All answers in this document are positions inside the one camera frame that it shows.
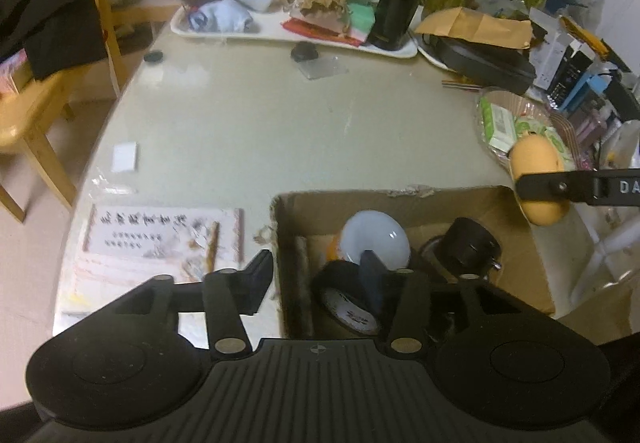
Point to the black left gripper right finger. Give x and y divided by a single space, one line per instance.
378 285

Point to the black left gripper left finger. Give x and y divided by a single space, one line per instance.
254 282

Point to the black tape roll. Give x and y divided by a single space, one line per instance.
337 289

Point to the yellow duck earphone case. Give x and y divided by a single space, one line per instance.
535 165

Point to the black cylindrical cup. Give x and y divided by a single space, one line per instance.
468 250

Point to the white round bulb lamp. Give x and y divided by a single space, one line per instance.
375 231

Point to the cardboard box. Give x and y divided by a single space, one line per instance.
303 225

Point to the green wet wipes pack right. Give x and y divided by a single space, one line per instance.
561 148

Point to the green wet wipes pack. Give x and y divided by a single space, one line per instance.
561 148
528 125
498 126

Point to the green wet wipes pack middle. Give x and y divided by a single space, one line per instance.
528 125

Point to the green wet wipes pack left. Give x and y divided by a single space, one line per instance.
498 126

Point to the black product box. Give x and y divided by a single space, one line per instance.
572 66

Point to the printed paper card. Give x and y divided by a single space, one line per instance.
165 233

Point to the white product box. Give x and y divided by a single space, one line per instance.
546 57

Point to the dark grey hard case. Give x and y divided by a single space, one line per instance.
486 64

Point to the small white paper piece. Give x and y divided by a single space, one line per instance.
125 157

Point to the white tray right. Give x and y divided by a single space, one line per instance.
427 50

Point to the white tray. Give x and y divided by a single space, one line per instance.
427 50
268 27

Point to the brown paper envelope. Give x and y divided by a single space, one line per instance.
476 27

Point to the clear plastic box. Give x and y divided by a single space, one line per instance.
322 67

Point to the small black round cap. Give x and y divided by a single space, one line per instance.
153 57

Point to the white tray left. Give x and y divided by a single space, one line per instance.
268 27

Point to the red packet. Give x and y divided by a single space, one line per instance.
310 31

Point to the green sponge block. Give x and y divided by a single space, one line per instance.
362 19

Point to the rolled white sock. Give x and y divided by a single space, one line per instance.
220 16

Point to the brown crumpled paper bag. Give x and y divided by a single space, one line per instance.
332 15

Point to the black cloth on chair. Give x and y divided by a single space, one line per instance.
55 34

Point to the wooden chair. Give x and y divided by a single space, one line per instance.
27 115

